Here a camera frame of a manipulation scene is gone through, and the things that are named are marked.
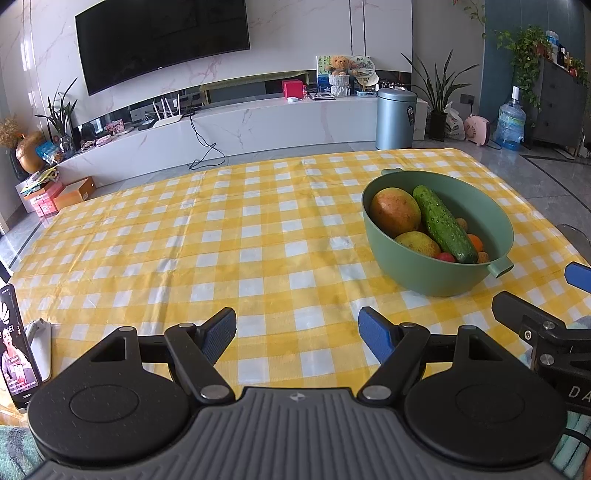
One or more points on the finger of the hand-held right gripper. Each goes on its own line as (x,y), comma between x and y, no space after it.
(579,277)
(517,311)

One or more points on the brown teddy bear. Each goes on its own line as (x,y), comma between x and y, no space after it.
(339,64)

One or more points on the gold round vase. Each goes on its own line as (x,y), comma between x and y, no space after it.
(28,154)

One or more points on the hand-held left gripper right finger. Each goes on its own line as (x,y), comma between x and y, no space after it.
(376,334)

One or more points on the orange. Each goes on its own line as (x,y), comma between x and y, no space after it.
(475,241)

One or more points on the leafy green potted plant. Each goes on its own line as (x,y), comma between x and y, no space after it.
(526,55)

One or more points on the grey translucent chair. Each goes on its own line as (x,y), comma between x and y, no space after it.
(577,233)

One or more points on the white plastic bag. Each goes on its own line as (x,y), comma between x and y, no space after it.
(455,124)

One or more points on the blue-grey trash bin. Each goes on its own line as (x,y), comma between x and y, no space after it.
(395,117)

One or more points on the orange cardboard box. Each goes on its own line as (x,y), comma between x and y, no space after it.
(74,191)

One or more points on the potted snake plant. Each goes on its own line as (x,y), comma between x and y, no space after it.
(438,92)

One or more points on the long-leaf plant in glass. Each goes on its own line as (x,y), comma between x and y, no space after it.
(60,122)

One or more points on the green cucumber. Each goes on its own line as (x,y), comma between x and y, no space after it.
(445,224)

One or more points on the white marble television cabinet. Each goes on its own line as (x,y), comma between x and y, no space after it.
(277,127)

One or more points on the black wall television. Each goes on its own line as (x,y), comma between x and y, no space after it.
(161,41)

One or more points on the white router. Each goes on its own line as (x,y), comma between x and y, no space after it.
(166,121)

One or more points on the dried flower bunch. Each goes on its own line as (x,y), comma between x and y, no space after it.
(7,131)

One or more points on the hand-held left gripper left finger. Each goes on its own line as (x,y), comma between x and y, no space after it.
(217,334)

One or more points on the brown longan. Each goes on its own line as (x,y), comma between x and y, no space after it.
(484,257)
(463,225)

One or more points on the yellow-green mango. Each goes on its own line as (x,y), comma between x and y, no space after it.
(418,244)
(395,212)

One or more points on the white phone stand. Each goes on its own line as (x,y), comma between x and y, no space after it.
(40,346)

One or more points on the red cherry tomato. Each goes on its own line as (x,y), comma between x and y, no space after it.
(445,257)

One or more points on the green colander bowl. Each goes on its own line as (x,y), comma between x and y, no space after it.
(415,277)

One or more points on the pink fan heater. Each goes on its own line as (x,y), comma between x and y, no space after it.
(477,129)

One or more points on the black smartphone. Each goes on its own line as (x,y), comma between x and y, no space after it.
(16,346)

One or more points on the dark grey drawer cabinet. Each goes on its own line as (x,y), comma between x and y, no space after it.
(558,106)

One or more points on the blue water bottle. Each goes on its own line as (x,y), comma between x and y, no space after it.
(511,122)

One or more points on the red box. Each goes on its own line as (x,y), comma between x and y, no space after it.
(292,87)

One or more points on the blue snack bag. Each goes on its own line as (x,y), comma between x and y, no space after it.
(46,150)

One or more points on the illustrated picture board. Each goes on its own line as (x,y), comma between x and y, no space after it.
(364,69)

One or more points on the stack of pink boxes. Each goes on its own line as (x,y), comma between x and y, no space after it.
(41,201)

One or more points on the yellow checkered tablecloth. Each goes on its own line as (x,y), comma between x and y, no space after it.
(231,230)

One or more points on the teal striped cloth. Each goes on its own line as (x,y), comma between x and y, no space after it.
(570,443)

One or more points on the hanging vine plant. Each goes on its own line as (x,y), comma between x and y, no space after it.
(473,9)

